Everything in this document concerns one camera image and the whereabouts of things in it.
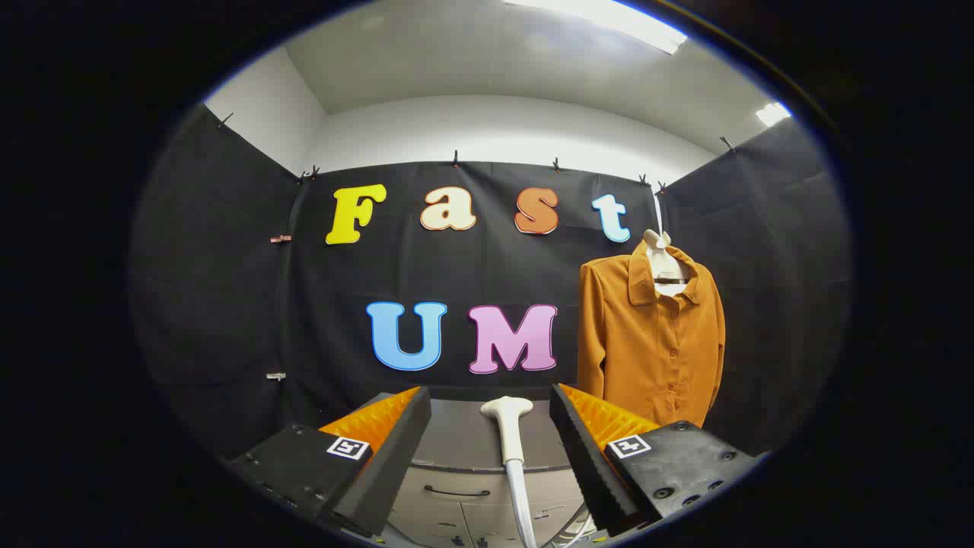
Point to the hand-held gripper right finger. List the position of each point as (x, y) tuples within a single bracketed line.
[(582, 457)]

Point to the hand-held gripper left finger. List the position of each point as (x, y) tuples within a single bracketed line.
[(392, 457)]

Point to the white garment steamer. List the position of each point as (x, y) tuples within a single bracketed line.
[(508, 434)]

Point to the orange button shirt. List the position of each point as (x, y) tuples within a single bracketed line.
[(639, 342)]

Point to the grey cabinet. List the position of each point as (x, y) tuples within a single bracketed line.
[(464, 441)]

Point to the white mannequin torso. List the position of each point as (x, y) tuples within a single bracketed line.
[(662, 262)]

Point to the black backdrop cloth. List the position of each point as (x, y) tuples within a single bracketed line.
[(228, 304)]

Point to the row of black clips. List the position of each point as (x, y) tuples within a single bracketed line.
[(456, 158)]

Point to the small ceiling light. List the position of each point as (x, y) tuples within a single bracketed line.
[(772, 114)]

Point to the long ceiling light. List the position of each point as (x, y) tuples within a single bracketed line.
[(609, 15)]

